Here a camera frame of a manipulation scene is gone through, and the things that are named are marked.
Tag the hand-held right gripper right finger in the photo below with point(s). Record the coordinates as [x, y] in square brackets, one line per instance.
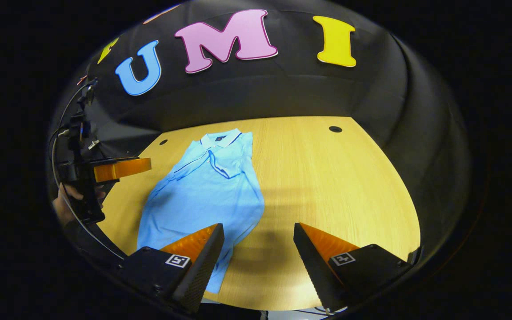
[314, 266]

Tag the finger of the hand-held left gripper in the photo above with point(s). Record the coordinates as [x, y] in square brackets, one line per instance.
[122, 169]

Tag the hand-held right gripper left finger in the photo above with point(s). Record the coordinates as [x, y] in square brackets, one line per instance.
[202, 266]

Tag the light blue T-shirt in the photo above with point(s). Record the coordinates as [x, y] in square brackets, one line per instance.
[202, 195]

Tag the black backdrop cloth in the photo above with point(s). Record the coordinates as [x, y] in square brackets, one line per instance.
[282, 89]

